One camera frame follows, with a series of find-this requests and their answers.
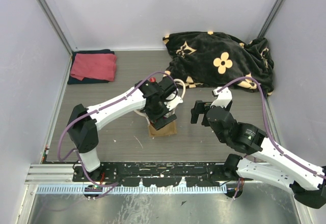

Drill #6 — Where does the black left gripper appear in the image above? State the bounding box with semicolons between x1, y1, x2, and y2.
145;99;177;131

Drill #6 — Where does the brown canvas bag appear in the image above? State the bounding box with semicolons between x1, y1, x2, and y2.
136;78;186;137

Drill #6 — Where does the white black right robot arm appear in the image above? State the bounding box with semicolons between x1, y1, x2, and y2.
191;100;325;209

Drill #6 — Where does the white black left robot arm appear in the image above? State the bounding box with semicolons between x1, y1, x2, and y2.
64;76;185;181

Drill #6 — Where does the black floral blanket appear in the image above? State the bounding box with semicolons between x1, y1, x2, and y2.
162;32;274;95

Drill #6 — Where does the red folded cloth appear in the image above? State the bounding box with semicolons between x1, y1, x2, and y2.
70;53;117;81

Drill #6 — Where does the dark navy folded cloth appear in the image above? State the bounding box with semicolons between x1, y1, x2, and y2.
68;49;115;85

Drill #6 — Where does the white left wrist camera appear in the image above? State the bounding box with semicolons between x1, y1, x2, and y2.
164;92;183;111

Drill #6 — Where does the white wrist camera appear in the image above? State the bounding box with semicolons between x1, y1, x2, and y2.
164;92;183;111
211;87;232;108

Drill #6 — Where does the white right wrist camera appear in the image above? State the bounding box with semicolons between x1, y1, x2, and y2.
211;87;232;108

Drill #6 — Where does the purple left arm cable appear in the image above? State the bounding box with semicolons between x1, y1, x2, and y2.
58;71;179;199

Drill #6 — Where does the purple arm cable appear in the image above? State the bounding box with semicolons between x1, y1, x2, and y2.
58;71;179;199
216;76;326;180

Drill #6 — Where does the white slotted cable duct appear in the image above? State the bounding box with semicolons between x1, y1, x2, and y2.
36;184;227;194

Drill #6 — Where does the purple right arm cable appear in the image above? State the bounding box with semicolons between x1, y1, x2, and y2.
216;76;326;180

